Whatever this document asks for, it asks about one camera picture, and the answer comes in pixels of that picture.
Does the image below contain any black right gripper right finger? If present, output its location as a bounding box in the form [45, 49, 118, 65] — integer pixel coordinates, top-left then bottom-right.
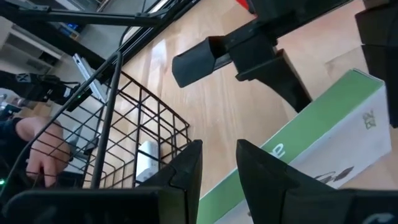
[235, 139, 398, 224]

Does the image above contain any black diagonal frame strut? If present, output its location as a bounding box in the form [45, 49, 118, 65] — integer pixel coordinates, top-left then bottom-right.
[0, 0, 193, 28]

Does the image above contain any white USB-C charger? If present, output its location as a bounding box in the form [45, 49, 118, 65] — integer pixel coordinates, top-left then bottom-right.
[136, 140, 162, 184]

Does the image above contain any green and white product box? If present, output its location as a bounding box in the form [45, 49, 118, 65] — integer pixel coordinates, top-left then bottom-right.
[196, 68, 392, 224]

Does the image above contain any person's hand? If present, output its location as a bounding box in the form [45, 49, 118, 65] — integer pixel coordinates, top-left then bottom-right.
[15, 116, 72, 188]

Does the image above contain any silver metal bracket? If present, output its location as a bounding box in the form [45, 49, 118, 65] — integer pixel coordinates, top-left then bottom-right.
[72, 53, 108, 103]

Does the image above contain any red-orange plastic basket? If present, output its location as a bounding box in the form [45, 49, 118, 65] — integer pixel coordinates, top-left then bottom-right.
[235, 0, 257, 15]

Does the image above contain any white shelf unit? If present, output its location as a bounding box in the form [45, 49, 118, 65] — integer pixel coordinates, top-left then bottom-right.
[0, 17, 65, 75]

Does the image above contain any person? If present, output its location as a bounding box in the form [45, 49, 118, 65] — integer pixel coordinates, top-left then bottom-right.
[0, 117, 32, 194]

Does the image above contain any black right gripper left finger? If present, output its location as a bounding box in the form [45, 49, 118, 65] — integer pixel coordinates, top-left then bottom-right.
[0, 139, 204, 224]

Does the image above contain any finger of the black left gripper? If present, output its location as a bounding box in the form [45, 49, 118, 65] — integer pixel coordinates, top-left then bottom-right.
[235, 49, 313, 113]
[354, 0, 398, 129]

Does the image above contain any black wire basket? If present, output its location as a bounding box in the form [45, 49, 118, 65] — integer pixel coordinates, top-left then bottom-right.
[26, 51, 191, 190]

